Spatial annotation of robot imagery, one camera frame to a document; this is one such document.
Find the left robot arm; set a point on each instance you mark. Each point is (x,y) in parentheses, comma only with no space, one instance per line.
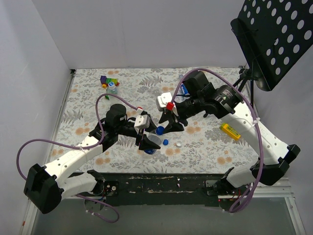
(46,186)

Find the clear unlabelled plastic bottle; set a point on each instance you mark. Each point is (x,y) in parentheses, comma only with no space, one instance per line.
(112,90)

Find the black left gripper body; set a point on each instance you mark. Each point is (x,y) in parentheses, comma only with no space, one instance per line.
(141,135)

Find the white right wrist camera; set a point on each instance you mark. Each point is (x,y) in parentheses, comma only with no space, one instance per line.
(164,103)

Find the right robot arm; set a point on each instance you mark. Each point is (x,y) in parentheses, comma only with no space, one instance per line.
(226,104)

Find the Pocari Sweat labelled bottle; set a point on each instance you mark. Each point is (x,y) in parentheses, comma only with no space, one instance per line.
(149,153)

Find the yellow green toy block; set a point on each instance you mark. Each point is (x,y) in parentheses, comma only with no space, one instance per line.
(231,132)

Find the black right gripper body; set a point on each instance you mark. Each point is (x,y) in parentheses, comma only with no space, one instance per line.
(174,116)

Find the blue bottle cap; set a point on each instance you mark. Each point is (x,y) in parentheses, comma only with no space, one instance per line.
(165,142)
(160,130)

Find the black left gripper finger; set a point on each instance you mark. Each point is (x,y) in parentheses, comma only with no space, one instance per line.
(152,125)
(150,142)

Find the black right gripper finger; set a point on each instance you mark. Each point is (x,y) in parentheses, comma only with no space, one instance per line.
(173,127)
(165,117)

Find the black music stand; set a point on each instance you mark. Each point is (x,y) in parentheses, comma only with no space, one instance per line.
(273,36)

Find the white bottle cap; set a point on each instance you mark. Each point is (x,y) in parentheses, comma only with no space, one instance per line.
(178,144)

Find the Pepsi bottle blue label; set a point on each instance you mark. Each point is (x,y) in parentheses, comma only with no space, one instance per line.
(183,90)

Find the colourful toy block train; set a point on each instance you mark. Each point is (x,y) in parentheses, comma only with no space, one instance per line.
(105,81)

